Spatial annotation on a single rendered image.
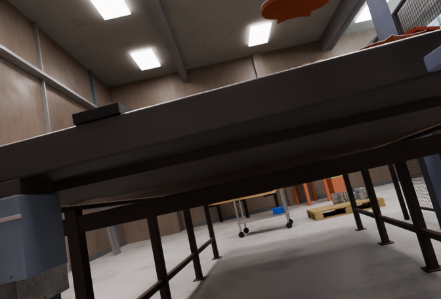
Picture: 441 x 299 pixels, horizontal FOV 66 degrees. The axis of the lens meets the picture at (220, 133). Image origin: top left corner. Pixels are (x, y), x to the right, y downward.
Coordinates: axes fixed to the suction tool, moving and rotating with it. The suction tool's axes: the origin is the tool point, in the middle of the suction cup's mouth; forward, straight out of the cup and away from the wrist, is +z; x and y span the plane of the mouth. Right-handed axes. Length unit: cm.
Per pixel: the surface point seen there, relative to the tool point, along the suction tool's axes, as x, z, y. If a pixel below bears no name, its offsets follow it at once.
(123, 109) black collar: 22.6, 19.7, 32.2
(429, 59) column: 27.9, 25.7, -8.3
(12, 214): 26, 32, 50
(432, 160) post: -177, 43, -82
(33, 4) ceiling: -482, -417, 418
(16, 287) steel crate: -214, 75, 274
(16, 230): 26, 34, 50
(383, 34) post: -177, -50, -78
